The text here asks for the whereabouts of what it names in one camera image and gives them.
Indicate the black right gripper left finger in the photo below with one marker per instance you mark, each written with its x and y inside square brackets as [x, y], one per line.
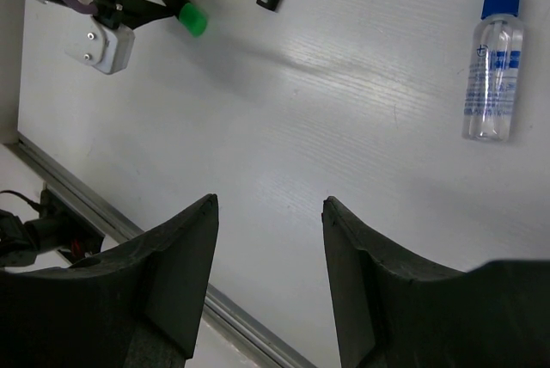
[138, 304]

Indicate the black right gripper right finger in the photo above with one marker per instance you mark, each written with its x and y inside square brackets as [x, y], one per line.
[393, 308]

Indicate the green black highlighter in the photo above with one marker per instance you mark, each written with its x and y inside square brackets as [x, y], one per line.
[191, 17]

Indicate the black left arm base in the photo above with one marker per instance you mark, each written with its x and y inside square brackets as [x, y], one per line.
[57, 228]

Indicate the blue cap spray bottle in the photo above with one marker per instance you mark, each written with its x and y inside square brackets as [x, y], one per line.
[493, 72]

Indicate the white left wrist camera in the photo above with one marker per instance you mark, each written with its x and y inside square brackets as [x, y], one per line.
[95, 45]

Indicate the aluminium table edge rail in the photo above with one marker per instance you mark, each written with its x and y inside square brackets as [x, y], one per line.
[228, 336]

